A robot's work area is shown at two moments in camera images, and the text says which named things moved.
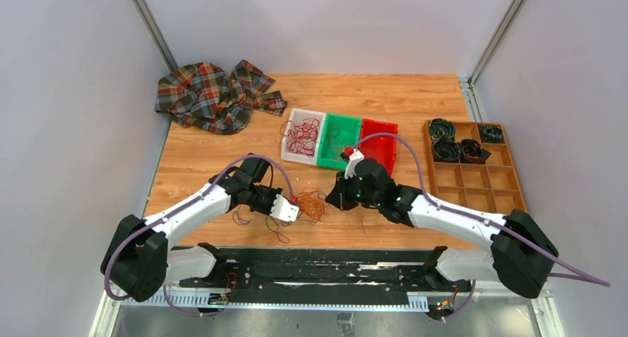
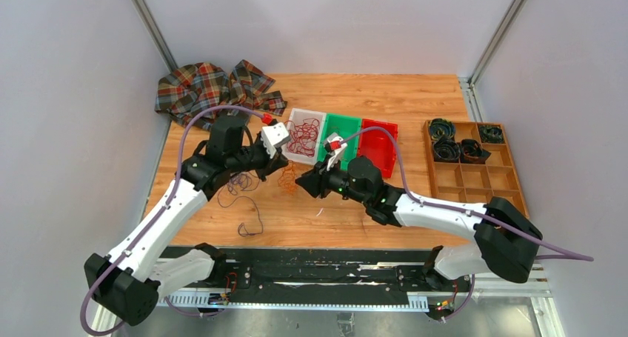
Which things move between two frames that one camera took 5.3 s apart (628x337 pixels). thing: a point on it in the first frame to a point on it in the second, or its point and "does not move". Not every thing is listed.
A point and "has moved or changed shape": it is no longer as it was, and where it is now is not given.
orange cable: [312, 204] to [287, 179]
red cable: [301, 138] does not move
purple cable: [282, 238] has moved or changed shape
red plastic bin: [381, 147] does not move
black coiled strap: [440, 127] does not move
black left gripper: [274, 192] to [271, 164]
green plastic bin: [337, 133] does not move
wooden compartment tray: [492, 187] does not move
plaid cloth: [206, 97] does not move
